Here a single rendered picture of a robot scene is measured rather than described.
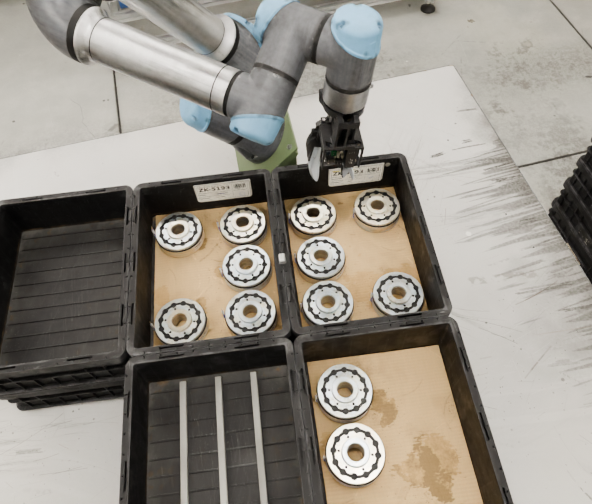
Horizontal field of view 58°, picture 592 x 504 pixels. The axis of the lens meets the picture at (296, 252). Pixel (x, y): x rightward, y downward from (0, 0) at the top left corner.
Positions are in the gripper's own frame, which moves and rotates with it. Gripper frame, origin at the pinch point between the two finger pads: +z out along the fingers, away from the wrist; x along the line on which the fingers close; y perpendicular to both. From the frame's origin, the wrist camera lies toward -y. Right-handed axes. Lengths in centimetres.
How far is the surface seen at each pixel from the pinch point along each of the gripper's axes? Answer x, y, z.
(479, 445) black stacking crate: 18, 53, 9
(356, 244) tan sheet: 7.1, 7.4, 16.6
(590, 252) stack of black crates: 99, -13, 63
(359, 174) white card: 9.5, -7.2, 10.2
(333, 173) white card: 3.4, -7.2, 9.4
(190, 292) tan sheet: -29.5, 14.1, 20.4
